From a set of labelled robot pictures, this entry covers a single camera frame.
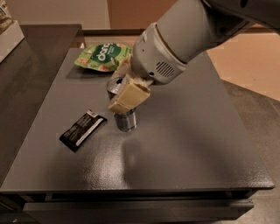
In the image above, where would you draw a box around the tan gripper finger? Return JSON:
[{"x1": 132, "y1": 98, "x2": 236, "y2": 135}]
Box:
[
  {"x1": 108, "y1": 76, "x2": 151, "y2": 115},
  {"x1": 115, "y1": 56, "x2": 131, "y2": 76}
]

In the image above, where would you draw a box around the silver redbull can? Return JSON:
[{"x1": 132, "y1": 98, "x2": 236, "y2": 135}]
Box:
[{"x1": 107, "y1": 77, "x2": 137, "y2": 132}]

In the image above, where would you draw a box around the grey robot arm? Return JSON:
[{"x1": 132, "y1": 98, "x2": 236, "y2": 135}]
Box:
[{"x1": 108, "y1": 0, "x2": 280, "y2": 114}]

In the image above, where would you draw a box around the black rxbar chocolate bar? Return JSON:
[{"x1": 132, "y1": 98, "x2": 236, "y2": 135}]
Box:
[{"x1": 59, "y1": 109, "x2": 108, "y2": 152}]

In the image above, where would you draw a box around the green snack bag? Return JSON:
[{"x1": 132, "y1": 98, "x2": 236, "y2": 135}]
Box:
[{"x1": 74, "y1": 43, "x2": 132, "y2": 72}]

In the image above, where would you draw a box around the dark side counter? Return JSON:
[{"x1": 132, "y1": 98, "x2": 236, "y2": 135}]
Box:
[{"x1": 0, "y1": 24, "x2": 85, "y2": 185}]

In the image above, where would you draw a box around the white box on counter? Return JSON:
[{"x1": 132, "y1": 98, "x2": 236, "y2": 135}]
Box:
[{"x1": 0, "y1": 21, "x2": 25, "y2": 63}]

